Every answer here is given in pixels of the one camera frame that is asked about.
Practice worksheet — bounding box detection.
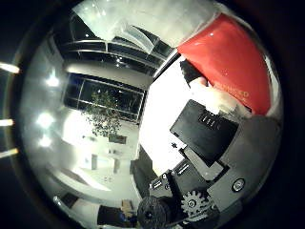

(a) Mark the green potted plant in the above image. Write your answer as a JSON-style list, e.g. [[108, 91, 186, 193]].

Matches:
[[83, 90, 124, 138]]

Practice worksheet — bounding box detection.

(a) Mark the spray bottle with red label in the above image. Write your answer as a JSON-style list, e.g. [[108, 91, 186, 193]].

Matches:
[[71, 0, 284, 119]]

